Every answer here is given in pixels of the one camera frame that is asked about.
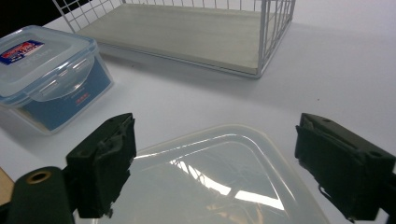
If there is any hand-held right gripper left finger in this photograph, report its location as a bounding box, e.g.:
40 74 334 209
65 112 137 219

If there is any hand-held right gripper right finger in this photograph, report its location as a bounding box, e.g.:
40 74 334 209
294 112 396 222

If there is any wooden table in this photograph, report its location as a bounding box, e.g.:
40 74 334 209
0 167 15 206

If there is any light grey table board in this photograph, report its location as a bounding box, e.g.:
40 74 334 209
0 0 396 224

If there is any white wire shelf rack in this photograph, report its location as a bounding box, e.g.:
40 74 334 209
51 0 297 79

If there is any white square plastic container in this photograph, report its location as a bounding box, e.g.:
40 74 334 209
74 124 331 224

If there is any clear food container blue lid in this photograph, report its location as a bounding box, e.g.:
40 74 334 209
0 25 115 135

